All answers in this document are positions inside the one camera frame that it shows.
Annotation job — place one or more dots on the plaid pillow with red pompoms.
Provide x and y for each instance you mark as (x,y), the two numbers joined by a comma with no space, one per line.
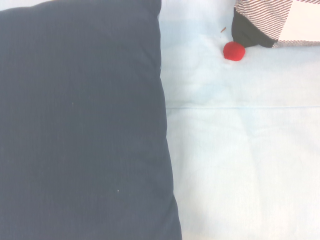
(250,32)

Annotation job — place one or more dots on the light blue sofa cover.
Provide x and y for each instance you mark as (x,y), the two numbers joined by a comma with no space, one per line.
(237,150)

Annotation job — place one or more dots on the navy pillow with striped back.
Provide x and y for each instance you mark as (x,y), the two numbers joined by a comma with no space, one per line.
(75,125)

